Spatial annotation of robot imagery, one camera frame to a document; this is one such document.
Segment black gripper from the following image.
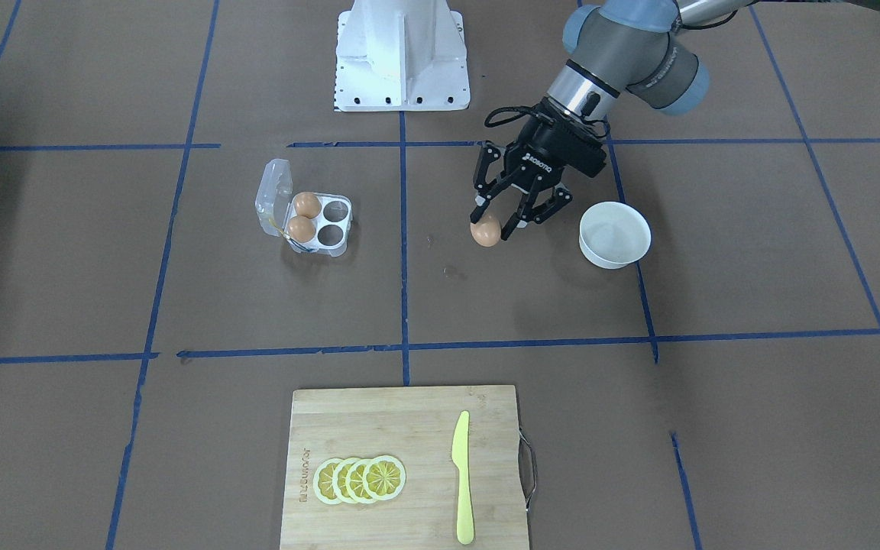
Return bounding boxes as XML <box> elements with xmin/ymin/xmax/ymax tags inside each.
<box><xmin>469</xmin><ymin>118</ymin><xmax>607</xmax><ymax>241</ymax></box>

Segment brown egg from bowl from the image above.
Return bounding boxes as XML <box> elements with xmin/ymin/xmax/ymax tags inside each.
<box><xmin>469</xmin><ymin>215</ymin><xmax>502</xmax><ymax>248</ymax></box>

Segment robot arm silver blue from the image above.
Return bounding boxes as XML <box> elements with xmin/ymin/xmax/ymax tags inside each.
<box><xmin>469</xmin><ymin>1</ymin><xmax>748</xmax><ymax>240</ymax></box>

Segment clear plastic egg box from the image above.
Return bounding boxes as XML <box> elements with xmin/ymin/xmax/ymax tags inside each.
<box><xmin>254</xmin><ymin>159</ymin><xmax>353</xmax><ymax>257</ymax></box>

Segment brown egg in box rear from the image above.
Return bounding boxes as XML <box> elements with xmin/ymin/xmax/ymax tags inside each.
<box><xmin>293</xmin><ymin>192</ymin><xmax>322</xmax><ymax>219</ymax></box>

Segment brown egg in box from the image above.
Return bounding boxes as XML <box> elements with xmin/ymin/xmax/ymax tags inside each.
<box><xmin>286</xmin><ymin>215</ymin><xmax>317</xmax><ymax>244</ymax></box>
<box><xmin>293</xmin><ymin>192</ymin><xmax>322</xmax><ymax>219</ymax></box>

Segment brown egg in box front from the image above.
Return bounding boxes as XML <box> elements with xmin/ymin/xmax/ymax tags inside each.
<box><xmin>286</xmin><ymin>215</ymin><xmax>317</xmax><ymax>244</ymax></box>

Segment white ceramic bowl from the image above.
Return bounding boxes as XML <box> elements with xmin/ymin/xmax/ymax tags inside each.
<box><xmin>577</xmin><ymin>202</ymin><xmax>651</xmax><ymax>270</ymax></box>

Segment yellow plastic knife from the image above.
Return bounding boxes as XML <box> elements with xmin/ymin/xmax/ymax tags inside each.
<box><xmin>451</xmin><ymin>410</ymin><xmax>475</xmax><ymax>545</ymax></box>

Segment bamboo cutting board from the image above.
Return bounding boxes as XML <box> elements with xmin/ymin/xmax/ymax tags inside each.
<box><xmin>279</xmin><ymin>384</ymin><xmax>530</xmax><ymax>549</ymax></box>

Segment lemon slice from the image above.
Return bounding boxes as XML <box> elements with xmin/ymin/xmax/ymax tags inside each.
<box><xmin>312</xmin><ymin>458</ymin><xmax>344</xmax><ymax>506</ymax></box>
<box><xmin>332</xmin><ymin>457</ymin><xmax>360</xmax><ymax>504</ymax></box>
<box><xmin>364</xmin><ymin>454</ymin><xmax>406</xmax><ymax>502</ymax></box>
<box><xmin>345</xmin><ymin>458</ymin><xmax>376</xmax><ymax>504</ymax></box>

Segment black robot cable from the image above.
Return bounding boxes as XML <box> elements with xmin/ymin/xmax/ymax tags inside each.
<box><xmin>484</xmin><ymin>105</ymin><xmax>555</xmax><ymax>129</ymax></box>

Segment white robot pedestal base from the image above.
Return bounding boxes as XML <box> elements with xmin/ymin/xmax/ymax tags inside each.
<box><xmin>333</xmin><ymin>1</ymin><xmax>471</xmax><ymax>112</ymax></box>

